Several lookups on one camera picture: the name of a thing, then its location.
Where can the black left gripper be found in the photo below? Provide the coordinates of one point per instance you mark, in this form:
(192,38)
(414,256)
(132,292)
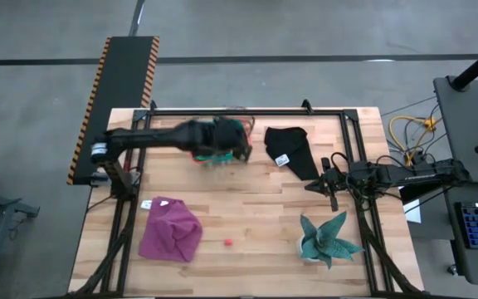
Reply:
(226,135)

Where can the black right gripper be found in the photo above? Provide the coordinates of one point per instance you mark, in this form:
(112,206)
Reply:
(338,180)

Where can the teal basket with orange rim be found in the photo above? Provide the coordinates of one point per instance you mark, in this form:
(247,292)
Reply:
(216,158)

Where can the red toy raspberry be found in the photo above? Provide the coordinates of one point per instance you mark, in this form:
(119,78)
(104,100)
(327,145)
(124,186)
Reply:
(228,242)

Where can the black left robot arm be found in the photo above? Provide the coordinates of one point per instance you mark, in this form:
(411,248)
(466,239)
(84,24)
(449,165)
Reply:
(152,139)

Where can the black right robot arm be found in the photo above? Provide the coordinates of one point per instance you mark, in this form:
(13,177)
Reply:
(413,176)

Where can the black cloth with white tag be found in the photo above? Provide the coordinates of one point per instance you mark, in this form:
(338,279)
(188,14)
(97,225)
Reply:
(293,145)

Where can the snake plant in white pot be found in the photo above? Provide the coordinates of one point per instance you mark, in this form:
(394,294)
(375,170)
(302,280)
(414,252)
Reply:
(326,245)

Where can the white paper sheet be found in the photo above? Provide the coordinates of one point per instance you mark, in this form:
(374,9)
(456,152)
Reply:
(414,214)

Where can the purple cloth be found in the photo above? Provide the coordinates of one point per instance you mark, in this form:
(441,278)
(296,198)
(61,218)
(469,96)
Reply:
(168,232)

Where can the black ramp with striped edges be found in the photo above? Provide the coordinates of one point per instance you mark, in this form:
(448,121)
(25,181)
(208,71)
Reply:
(118,83)

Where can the grey keyboard desk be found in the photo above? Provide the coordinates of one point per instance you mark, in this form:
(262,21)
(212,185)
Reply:
(455,266)

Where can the black aluminium table frame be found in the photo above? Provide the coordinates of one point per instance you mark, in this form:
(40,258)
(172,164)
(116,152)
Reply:
(243,112)

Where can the grey desk with post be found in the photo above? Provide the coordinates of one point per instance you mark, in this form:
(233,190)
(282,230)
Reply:
(467,120)

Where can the black vertical post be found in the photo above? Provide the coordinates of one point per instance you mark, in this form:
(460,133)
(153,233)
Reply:
(475,68)

